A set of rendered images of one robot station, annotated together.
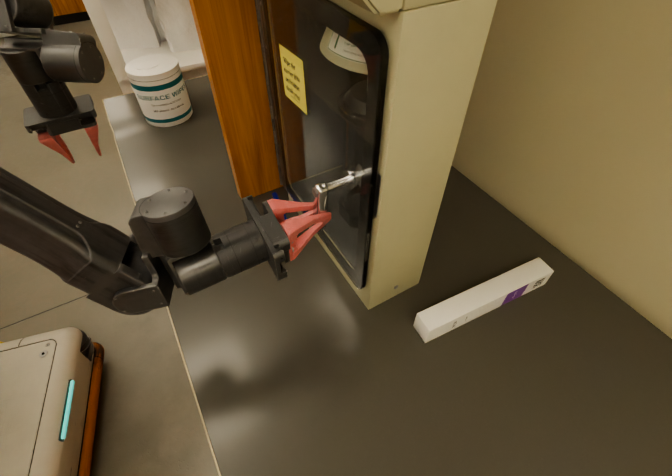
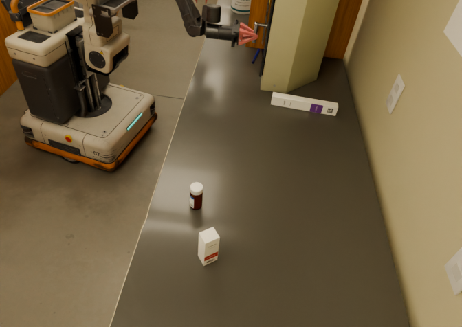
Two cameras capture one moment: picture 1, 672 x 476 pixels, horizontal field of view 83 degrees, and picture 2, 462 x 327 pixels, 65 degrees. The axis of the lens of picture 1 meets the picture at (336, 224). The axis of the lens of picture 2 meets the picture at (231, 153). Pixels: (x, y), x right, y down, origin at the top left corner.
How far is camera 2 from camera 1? 1.11 m
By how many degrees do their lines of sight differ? 22
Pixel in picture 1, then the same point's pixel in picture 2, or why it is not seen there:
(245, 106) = (260, 4)
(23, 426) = (117, 116)
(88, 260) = (189, 12)
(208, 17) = not seen: outside the picture
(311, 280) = (248, 75)
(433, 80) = not seen: outside the picture
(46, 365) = (136, 102)
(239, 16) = not seen: outside the picture
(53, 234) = (186, 1)
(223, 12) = not seen: outside the picture
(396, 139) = (276, 10)
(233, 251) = (223, 29)
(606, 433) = (305, 146)
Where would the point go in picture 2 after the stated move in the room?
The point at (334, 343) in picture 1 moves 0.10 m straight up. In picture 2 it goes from (240, 91) to (243, 69)
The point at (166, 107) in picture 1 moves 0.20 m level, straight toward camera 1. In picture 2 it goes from (240, 4) to (235, 18)
